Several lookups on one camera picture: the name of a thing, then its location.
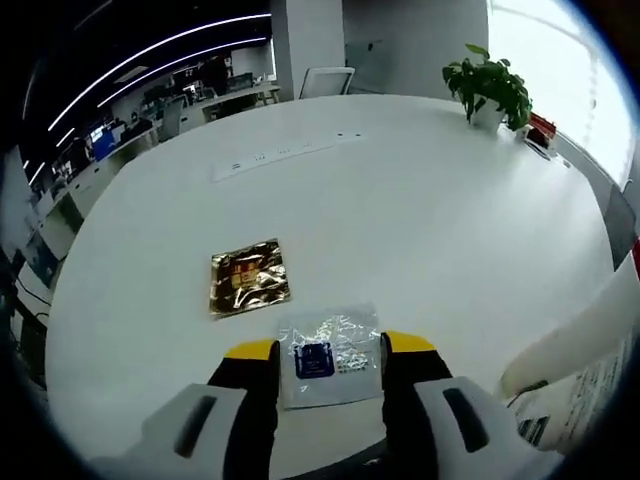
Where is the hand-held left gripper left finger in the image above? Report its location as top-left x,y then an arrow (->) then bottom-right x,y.
141,338 -> 282,476

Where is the white table socket panel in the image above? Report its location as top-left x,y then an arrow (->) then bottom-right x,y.
208,131 -> 372,185

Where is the blue box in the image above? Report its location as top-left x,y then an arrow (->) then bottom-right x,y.
94,136 -> 119,162

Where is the white-framed chair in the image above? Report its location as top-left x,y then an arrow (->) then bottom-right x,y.
299,65 -> 357,101

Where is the gold skincare sachet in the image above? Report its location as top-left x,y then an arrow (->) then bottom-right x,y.
208,237 -> 293,318

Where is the white blue skincare sachet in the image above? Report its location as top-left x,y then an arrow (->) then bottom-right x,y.
275,300 -> 384,412

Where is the grey swivel chair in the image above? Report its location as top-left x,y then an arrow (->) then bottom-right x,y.
159,96 -> 184,142

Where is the green potted plant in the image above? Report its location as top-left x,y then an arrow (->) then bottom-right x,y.
440,43 -> 534,133

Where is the white column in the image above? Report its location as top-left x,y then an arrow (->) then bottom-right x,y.
269,0 -> 347,102

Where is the white skincare tube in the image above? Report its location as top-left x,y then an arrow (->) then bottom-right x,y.
499,247 -> 640,454

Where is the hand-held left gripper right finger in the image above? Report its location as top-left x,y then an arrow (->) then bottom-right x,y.
378,330 -> 519,476

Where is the red box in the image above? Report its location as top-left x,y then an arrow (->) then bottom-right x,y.
521,111 -> 559,149

